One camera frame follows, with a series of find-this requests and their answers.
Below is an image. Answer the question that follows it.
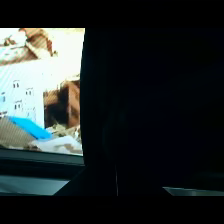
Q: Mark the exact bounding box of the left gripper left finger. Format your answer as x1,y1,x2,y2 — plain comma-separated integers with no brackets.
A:
54,159,118,197

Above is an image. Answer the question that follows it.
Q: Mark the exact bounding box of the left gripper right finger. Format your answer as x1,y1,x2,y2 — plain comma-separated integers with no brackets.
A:
116,159,172,197

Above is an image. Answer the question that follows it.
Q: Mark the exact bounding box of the black garment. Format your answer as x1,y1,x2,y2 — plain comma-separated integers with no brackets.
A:
79,27,224,197

